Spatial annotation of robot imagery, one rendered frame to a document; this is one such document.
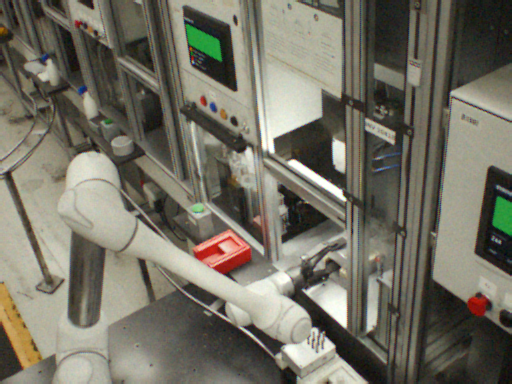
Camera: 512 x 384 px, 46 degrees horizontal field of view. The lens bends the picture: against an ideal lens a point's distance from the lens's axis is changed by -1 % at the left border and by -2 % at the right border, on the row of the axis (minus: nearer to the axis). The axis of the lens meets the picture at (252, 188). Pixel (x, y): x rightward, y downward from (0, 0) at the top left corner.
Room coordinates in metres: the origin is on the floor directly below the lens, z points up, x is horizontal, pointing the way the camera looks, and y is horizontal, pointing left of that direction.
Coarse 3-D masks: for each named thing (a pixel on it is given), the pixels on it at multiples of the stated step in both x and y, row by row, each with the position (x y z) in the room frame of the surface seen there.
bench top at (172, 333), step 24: (192, 288) 1.69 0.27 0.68; (144, 312) 1.59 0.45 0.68; (168, 312) 1.58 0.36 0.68; (192, 312) 1.57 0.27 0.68; (120, 336) 1.49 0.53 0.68; (144, 336) 1.47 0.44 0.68; (168, 336) 1.46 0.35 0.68; (192, 336) 1.45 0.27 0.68; (216, 336) 1.44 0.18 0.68; (240, 336) 1.43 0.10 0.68; (264, 336) 1.41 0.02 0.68; (48, 360) 1.41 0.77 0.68; (120, 360) 1.38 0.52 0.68; (144, 360) 1.37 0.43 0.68; (168, 360) 1.36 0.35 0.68; (192, 360) 1.34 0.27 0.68; (216, 360) 1.33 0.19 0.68; (240, 360) 1.32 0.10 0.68; (264, 360) 1.31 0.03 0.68
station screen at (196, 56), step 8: (184, 16) 1.77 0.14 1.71; (184, 24) 1.77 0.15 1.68; (192, 24) 1.73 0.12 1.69; (200, 24) 1.69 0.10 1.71; (208, 32) 1.65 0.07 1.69; (216, 32) 1.61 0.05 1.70; (192, 48) 1.75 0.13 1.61; (192, 56) 1.76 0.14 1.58; (200, 56) 1.71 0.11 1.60; (208, 56) 1.67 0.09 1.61; (192, 64) 1.76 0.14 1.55; (200, 64) 1.72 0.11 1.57; (208, 64) 1.67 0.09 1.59; (216, 64) 1.63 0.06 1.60; (208, 72) 1.68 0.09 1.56; (216, 72) 1.64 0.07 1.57; (224, 72) 1.60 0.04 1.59; (224, 80) 1.60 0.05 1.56
